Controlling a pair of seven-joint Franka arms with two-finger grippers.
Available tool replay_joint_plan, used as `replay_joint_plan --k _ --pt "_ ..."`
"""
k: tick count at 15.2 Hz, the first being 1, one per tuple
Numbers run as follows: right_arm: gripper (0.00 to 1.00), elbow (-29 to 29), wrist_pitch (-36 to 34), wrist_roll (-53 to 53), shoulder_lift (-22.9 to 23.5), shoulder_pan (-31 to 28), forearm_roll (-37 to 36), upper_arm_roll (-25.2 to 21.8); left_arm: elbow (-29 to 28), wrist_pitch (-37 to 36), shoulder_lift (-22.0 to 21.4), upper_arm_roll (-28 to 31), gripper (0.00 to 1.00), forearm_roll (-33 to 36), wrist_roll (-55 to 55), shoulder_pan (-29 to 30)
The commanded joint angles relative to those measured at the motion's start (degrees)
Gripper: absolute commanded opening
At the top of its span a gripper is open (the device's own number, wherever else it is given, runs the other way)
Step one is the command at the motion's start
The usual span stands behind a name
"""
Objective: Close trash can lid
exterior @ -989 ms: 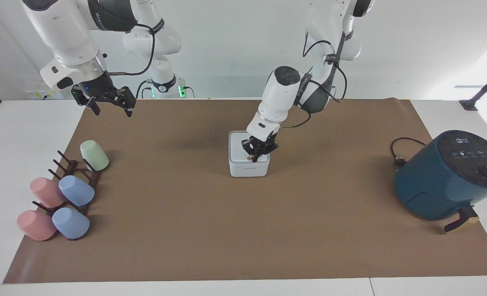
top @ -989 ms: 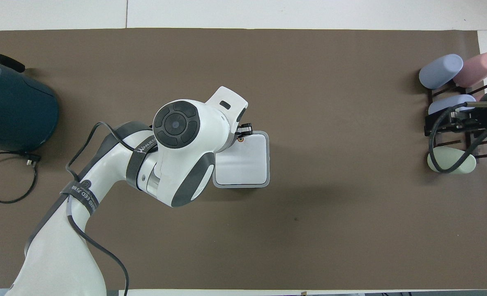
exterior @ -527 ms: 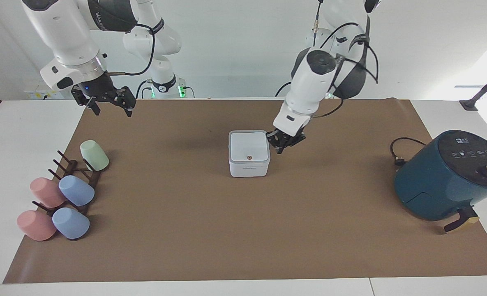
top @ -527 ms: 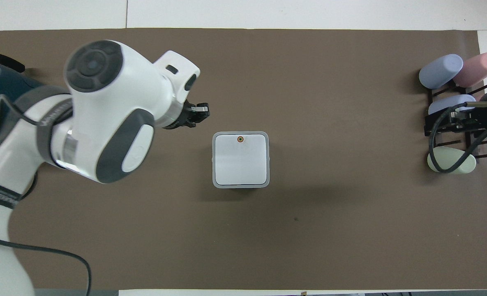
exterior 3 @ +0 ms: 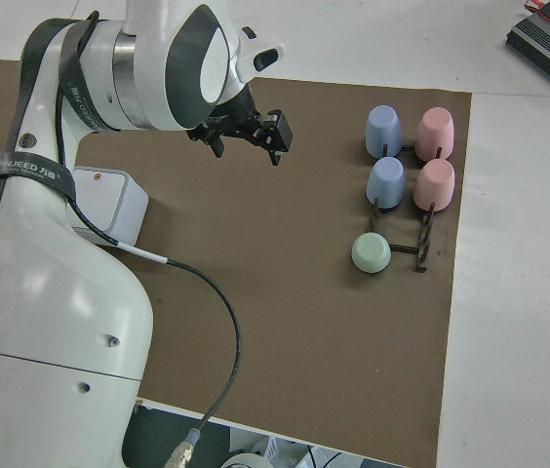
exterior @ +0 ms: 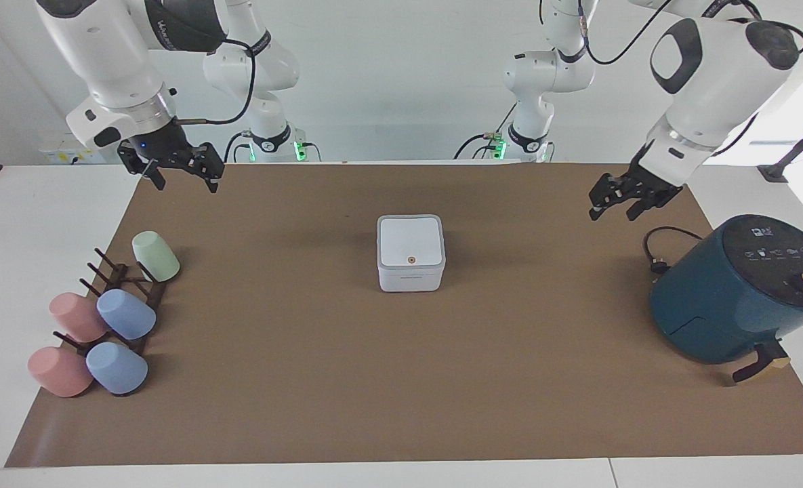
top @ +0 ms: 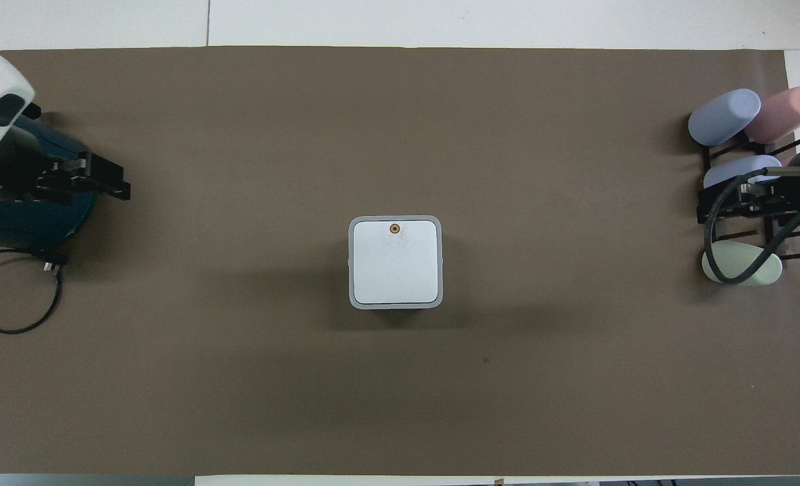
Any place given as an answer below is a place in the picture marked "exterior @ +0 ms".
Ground teal air fryer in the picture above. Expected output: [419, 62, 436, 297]
[649, 213, 803, 386]

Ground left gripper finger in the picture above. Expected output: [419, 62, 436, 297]
[588, 172, 637, 222]
[625, 191, 670, 222]

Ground pink cup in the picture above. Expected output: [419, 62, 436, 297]
[27, 346, 95, 399]
[49, 292, 111, 344]

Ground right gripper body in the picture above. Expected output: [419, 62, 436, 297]
[131, 118, 197, 165]

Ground pale green cup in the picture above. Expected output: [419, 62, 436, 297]
[131, 230, 181, 283]

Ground black air fryer cable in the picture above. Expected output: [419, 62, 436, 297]
[642, 226, 705, 276]

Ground dark wooden cup rack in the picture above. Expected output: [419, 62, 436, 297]
[53, 247, 169, 357]

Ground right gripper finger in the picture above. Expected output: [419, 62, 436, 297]
[182, 142, 226, 195]
[117, 142, 168, 192]

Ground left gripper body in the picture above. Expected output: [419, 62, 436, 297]
[627, 146, 685, 204]

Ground blue cup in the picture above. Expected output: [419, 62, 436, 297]
[96, 289, 157, 342]
[85, 341, 149, 397]

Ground white square trash can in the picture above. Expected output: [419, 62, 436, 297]
[377, 214, 447, 293]

